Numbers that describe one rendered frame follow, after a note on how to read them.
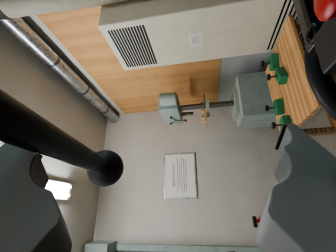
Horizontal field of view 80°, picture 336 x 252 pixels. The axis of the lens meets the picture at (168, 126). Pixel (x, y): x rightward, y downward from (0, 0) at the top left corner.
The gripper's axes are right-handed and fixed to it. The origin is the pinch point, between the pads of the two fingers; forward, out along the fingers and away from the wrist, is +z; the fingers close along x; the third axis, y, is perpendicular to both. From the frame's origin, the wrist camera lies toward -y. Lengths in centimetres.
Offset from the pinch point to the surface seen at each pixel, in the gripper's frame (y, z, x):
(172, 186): 214, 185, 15
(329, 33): -3.7, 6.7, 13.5
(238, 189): 205, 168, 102
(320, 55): -1.9, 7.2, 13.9
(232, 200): 215, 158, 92
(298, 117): 54, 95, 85
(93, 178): 7.9, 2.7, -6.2
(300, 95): 41, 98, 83
